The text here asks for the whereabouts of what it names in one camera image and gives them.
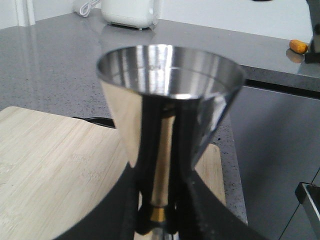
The steel double jigger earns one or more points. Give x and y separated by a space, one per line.
167 102

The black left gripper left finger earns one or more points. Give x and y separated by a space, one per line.
117 216

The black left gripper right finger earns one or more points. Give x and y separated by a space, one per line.
202 216

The white kitchen appliance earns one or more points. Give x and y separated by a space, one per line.
138 14

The black steel box corner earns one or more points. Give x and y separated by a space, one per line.
308 195

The wooden cutting board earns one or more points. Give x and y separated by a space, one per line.
54 171

